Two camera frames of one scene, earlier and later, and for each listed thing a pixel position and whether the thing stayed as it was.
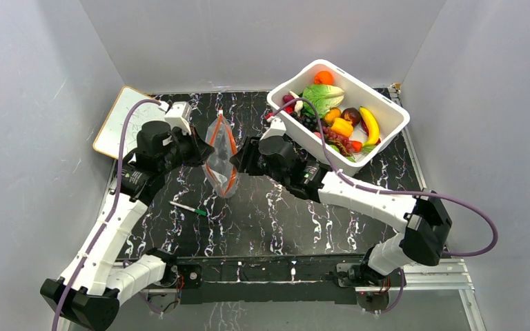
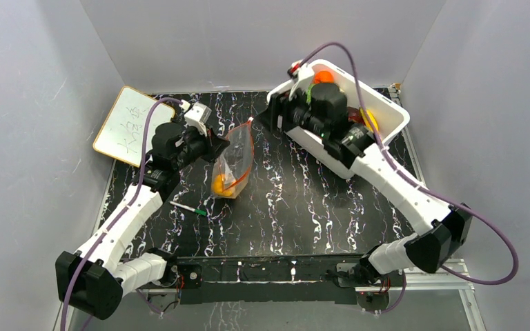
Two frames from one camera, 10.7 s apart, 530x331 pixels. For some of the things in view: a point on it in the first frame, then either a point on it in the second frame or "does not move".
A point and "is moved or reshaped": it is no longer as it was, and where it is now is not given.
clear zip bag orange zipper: x=219 y=169 is moved or reshaped
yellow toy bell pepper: x=341 y=127 is moved or reshaped
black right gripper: x=244 y=161 to x=280 y=107
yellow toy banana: x=373 y=126 does not move
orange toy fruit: x=324 y=77 does not move
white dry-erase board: x=109 y=140 does not move
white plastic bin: x=336 y=116 does not move
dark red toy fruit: x=351 y=114 does not move
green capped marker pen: x=199 y=212 does not move
